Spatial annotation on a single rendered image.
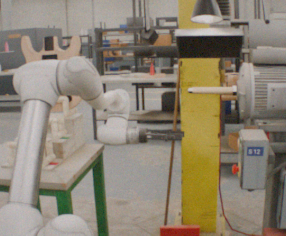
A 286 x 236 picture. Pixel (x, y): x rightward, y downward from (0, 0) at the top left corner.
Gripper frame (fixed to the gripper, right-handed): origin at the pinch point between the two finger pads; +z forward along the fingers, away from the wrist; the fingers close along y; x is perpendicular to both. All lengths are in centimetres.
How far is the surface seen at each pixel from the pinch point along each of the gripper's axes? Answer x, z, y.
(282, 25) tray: 52, 48, 6
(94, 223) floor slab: -87, -80, -108
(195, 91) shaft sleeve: 21.0, 7.4, 10.2
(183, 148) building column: -18, -5, -86
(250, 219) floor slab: -84, 50, -125
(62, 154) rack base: -8, -56, 13
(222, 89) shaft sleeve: 21.8, 19.6, 10.1
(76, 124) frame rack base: 5, -55, -5
